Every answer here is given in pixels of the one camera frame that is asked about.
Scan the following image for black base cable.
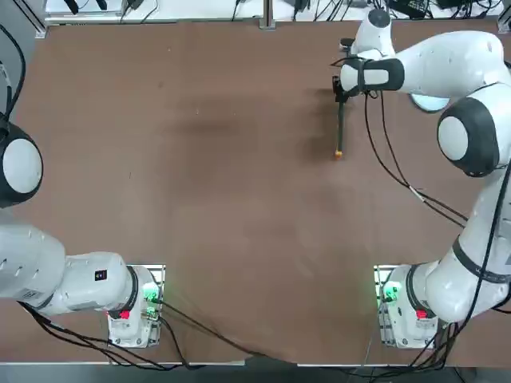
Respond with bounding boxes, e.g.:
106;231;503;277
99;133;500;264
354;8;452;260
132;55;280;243
157;298;299;362
413;318;458;368
15;301;192;370

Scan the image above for small green lit board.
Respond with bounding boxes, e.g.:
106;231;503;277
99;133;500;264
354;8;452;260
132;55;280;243
142;282;161;319
382;281;401;305

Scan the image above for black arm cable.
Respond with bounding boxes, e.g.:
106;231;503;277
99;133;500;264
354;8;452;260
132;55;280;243
361;89;470;231
378;89;470;223

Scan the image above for black yellow claw hammer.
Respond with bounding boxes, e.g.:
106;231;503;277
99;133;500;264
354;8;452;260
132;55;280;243
334;101;345;160

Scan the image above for black keypad device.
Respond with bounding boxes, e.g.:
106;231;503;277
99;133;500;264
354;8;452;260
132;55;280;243
389;0;430;18

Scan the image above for pale blue round plate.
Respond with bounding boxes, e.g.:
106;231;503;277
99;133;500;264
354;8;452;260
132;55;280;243
410;93;450;113

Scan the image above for aluminium frame post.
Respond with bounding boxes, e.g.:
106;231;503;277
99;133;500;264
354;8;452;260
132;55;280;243
259;0;276;30

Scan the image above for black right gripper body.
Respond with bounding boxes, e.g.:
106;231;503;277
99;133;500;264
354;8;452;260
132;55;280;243
332;74;348;105

